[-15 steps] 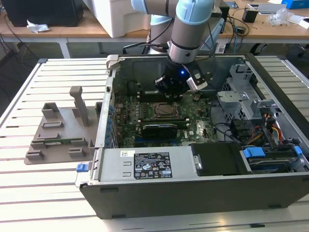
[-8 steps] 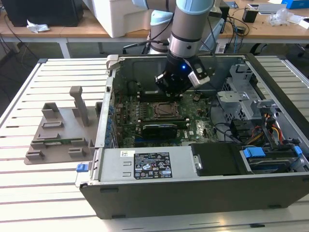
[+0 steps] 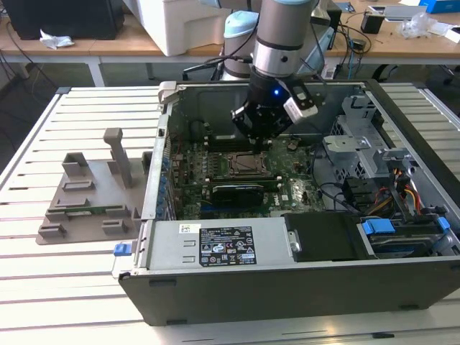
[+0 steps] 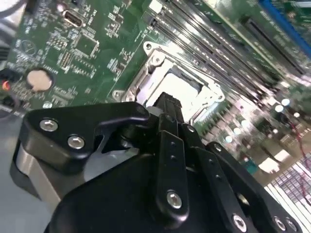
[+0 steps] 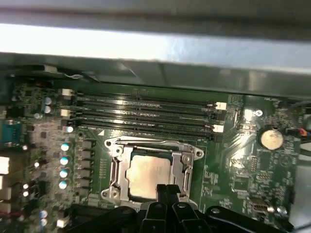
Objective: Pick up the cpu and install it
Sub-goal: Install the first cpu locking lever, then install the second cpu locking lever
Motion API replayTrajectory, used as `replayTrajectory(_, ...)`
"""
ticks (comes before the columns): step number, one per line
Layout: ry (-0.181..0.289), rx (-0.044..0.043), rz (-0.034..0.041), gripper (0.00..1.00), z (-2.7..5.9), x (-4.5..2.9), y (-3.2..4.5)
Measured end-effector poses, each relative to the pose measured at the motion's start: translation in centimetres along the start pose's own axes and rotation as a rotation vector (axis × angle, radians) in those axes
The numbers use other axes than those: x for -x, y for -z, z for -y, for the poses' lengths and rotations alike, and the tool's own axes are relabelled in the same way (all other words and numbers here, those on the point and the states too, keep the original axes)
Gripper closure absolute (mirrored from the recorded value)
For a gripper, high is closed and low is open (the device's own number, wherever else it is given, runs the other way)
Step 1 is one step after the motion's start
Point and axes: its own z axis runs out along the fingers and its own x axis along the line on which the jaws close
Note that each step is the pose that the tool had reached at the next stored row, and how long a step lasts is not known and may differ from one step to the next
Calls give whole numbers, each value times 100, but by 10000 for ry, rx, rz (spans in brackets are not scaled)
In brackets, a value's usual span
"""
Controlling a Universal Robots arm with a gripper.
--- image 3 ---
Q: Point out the black open PC case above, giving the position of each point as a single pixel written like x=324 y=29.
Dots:
x=287 y=294

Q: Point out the CPU socket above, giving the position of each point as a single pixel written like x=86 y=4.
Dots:
x=230 y=173

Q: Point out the wooden desk with white frame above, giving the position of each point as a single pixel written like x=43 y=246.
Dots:
x=108 y=46

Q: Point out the white small carton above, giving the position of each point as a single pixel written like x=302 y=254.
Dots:
x=447 y=31

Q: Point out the green motherboard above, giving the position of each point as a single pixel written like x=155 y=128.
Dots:
x=287 y=187

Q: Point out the wooden desk with clutter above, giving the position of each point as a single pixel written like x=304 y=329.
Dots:
x=395 y=46

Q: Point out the metal drive cage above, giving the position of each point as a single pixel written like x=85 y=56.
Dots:
x=359 y=158

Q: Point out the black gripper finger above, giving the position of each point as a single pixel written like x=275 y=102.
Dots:
x=241 y=120
x=283 y=125

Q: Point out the black label sticker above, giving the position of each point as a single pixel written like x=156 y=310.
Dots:
x=226 y=246

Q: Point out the grey power supply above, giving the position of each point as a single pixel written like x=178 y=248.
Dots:
x=165 y=244

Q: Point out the small white barcode sticker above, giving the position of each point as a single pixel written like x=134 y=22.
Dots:
x=184 y=228

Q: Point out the blue case latch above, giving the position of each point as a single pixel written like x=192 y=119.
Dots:
x=121 y=250

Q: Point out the black RAM slot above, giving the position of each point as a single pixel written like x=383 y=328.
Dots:
x=269 y=184
x=244 y=177
x=223 y=146
x=223 y=139

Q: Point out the thin metal locking lever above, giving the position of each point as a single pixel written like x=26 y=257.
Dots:
x=244 y=154

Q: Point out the black graphics card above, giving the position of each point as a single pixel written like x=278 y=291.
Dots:
x=237 y=196

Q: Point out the blue disk carrier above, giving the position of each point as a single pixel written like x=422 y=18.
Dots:
x=377 y=227

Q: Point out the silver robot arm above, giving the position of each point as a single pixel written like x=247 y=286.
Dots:
x=280 y=32

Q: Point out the clear plastic bag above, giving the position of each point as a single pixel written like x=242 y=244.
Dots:
x=417 y=25

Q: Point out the dark hard disk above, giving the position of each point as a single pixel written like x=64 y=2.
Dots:
x=402 y=246

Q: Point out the white printer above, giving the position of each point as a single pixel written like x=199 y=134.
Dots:
x=179 y=25

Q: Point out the blue cardboard box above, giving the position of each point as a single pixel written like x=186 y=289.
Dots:
x=442 y=5

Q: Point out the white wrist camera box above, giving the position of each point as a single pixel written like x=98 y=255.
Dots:
x=298 y=108

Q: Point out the black connector block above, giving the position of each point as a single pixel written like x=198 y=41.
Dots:
x=355 y=190

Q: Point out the grey flat tray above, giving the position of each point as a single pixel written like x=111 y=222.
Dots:
x=406 y=13

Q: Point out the crumpled white paper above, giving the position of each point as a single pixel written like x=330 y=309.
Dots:
x=54 y=40

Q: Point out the small black box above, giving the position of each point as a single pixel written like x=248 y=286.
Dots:
x=372 y=22

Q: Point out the black plastic shroud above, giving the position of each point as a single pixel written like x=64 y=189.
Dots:
x=323 y=237

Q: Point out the grey parts rack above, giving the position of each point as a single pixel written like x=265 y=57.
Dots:
x=97 y=176

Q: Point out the black round board part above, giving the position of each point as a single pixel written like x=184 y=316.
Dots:
x=197 y=131

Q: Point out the black computer tower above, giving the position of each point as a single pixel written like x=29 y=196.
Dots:
x=64 y=18

